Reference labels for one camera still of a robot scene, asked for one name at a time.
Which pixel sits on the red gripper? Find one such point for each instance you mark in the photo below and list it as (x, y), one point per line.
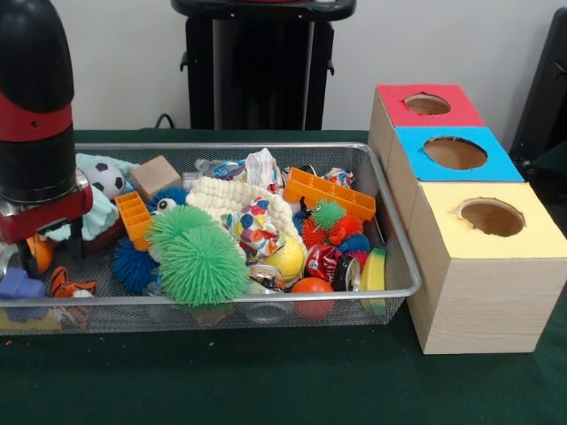
(44, 217)

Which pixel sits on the tiger plush toy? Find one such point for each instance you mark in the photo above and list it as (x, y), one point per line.
(71, 285)

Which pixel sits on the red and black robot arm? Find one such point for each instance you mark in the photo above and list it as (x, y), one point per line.
(35, 97)

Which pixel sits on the wooden box with three holes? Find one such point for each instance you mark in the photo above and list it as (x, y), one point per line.
(478, 301)

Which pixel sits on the mint green cloth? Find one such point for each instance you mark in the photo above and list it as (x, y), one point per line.
(104, 212)

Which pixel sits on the blue spiky ball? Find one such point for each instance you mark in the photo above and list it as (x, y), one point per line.
(133, 266)

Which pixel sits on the orange plastic toy piece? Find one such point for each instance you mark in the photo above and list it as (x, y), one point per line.
(135, 219)

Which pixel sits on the small soccer ball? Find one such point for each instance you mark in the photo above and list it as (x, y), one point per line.
(108, 179)

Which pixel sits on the green spiky googly-eyed toy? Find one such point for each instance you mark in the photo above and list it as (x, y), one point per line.
(177, 226)

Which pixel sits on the large green spiky ball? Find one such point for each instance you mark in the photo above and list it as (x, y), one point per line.
(205, 266)

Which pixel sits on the cream waffle cloth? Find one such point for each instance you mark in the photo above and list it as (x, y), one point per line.
(221, 195)

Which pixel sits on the colourful polka-dot cloth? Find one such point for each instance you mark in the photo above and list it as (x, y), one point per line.
(257, 226)

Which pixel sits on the yellow ball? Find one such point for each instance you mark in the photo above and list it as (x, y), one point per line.
(291, 258)

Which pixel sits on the green cloth table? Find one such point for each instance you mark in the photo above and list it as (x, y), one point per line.
(266, 381)

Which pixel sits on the orange plastic tray block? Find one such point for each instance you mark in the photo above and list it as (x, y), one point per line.
(330, 190)

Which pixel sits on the black floor stand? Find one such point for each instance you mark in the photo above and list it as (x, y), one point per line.
(545, 97)

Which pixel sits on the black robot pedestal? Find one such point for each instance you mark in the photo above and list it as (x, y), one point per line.
(257, 71)

